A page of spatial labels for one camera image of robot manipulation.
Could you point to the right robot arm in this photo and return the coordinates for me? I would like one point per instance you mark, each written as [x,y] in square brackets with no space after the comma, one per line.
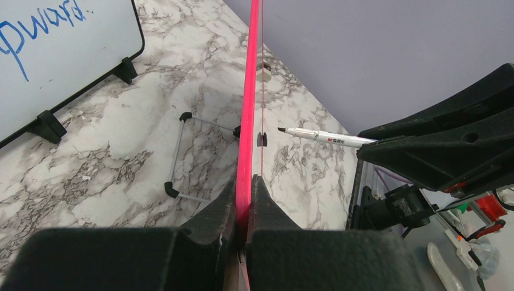
[407,205]

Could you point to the white whiteboard marker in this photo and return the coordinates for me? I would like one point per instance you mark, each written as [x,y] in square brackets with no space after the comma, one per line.
[328,137]

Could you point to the small white eraser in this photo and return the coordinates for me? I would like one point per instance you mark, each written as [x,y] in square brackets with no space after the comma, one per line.
[263,72]

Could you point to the red handled pliers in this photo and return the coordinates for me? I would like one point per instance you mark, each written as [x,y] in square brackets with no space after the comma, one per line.
[494,227]

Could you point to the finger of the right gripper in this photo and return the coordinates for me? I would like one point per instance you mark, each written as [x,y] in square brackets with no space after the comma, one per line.
[489,96]
[479,156]

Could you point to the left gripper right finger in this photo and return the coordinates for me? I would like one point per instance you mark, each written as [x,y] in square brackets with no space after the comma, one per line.
[282,256]

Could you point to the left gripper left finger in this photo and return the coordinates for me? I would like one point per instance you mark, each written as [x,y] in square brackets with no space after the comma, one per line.
[93,259]

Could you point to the black framed whiteboard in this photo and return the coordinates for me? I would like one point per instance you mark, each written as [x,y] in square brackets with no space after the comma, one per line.
[54,51]

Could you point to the pink framed whiteboard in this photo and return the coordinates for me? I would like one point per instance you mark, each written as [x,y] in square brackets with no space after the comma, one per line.
[247,120]

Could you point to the white plastic piece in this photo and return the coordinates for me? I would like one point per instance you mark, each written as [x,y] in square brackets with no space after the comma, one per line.
[445,275]

